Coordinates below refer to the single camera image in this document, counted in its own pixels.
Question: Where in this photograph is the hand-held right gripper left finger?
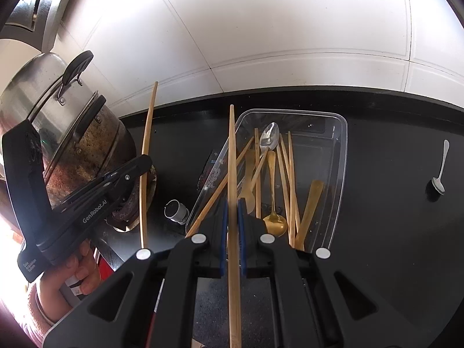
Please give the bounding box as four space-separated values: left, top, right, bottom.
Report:
43 199 230 348

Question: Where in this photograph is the amber plastic spoon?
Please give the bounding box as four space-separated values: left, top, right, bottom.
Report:
239 148 256 214
294 179 325 251

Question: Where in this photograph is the wooden chopstick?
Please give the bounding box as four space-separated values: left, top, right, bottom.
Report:
226 104 243 348
139 81 159 250

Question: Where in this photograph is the stainless steel steamer pot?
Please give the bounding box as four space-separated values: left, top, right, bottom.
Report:
0 51 137 222

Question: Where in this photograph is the gas stove burner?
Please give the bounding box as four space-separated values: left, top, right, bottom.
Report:
105 163 158 233

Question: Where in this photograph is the silver metal spoon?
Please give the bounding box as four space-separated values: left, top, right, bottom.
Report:
431 139 451 194
237 122 280 198

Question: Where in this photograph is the red panel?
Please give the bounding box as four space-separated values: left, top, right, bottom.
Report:
95 250 117 280

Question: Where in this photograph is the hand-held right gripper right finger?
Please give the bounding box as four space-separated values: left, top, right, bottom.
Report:
237 199 436 348

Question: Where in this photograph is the person's left hand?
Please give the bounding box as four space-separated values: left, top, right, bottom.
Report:
39 240 104 300

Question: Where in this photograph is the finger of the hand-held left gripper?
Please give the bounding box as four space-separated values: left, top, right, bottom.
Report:
54 154 153 219

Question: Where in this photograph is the pile of wooden chopsticks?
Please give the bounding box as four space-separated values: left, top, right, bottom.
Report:
186 128 302 247

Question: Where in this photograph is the clear plastic container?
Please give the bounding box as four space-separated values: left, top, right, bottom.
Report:
185 109 349 254

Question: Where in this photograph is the stainless steel range hood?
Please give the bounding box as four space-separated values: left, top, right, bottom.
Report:
0 0 82 53

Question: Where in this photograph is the gold metal spoon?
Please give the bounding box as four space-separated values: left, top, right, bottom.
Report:
263 150 289 238

